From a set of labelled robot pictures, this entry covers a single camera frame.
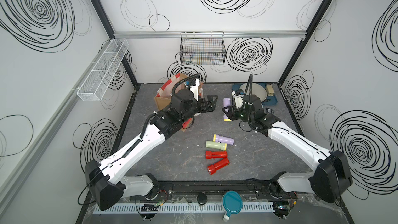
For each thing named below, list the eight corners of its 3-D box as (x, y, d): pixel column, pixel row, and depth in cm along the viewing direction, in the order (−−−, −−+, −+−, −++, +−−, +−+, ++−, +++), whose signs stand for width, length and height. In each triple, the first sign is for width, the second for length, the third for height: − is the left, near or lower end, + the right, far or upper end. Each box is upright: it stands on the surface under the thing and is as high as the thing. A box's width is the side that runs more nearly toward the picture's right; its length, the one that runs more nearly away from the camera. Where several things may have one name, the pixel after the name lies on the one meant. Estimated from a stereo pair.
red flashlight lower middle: (205, 159, 85) (205, 157, 83) (205, 152, 88) (205, 150, 85) (226, 159, 85) (227, 157, 83) (226, 152, 88) (226, 150, 85)
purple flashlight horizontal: (211, 141, 92) (212, 139, 90) (213, 136, 95) (213, 133, 92) (232, 146, 90) (233, 144, 88) (233, 140, 93) (234, 138, 90)
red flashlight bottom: (209, 175, 80) (209, 173, 78) (206, 168, 82) (206, 167, 80) (230, 165, 84) (230, 163, 81) (226, 159, 86) (227, 157, 83)
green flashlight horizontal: (204, 147, 89) (205, 144, 87) (206, 141, 92) (206, 138, 89) (226, 151, 88) (227, 149, 85) (227, 145, 90) (227, 143, 87)
